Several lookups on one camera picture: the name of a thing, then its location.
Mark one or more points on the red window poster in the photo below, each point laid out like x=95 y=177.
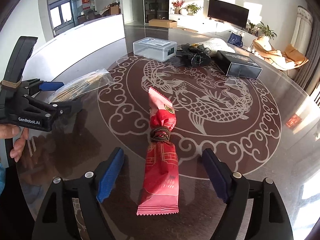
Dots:
x=86 y=2

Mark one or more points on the blue tote bag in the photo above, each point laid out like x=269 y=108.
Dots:
x=235 y=40

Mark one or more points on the orange lounge chair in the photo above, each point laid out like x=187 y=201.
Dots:
x=287 y=55

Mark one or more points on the large leafy potted plant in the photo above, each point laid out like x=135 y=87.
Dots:
x=266 y=30

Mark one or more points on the red flowers in pot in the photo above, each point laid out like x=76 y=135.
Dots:
x=178 y=5

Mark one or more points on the cream knitted glove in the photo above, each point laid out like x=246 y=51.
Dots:
x=217 y=45

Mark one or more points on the round wooden board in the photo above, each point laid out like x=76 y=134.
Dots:
x=185 y=29

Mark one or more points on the red snack packet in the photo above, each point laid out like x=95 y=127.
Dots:
x=160 y=175

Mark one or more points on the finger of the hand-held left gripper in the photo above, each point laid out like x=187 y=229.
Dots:
x=51 y=86
x=67 y=107

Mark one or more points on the black rectangular box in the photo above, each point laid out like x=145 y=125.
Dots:
x=240 y=65

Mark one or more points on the black mesh scrunchie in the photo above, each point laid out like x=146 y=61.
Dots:
x=186 y=48

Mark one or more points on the white television cabinet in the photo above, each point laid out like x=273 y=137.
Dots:
x=212 y=26

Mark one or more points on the small potted plant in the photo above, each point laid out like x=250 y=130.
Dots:
x=250 y=27

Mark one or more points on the green potted plant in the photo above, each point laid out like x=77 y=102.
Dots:
x=193 y=8

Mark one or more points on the dark glass display cabinet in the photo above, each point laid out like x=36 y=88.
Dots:
x=156 y=0

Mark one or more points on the clear plastic box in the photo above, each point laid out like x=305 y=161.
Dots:
x=152 y=47

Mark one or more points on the person's left hand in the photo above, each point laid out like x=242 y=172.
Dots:
x=10 y=132

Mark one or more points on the white round vase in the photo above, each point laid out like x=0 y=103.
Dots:
x=183 y=11

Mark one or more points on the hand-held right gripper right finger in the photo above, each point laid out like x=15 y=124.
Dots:
x=216 y=177

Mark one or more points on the clear bag of skewers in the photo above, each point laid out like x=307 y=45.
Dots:
x=80 y=85

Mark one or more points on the black flat television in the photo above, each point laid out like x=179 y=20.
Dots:
x=227 y=12

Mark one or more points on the black hair claw clip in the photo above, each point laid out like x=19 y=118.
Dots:
x=198 y=59

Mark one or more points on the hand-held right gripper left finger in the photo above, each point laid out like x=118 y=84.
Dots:
x=110 y=175

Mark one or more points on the grey curtain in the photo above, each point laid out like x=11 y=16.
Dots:
x=310 y=55

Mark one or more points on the brown cardboard box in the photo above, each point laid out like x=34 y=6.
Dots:
x=162 y=23

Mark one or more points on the light wooden dining chair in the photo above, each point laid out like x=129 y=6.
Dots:
x=115 y=9

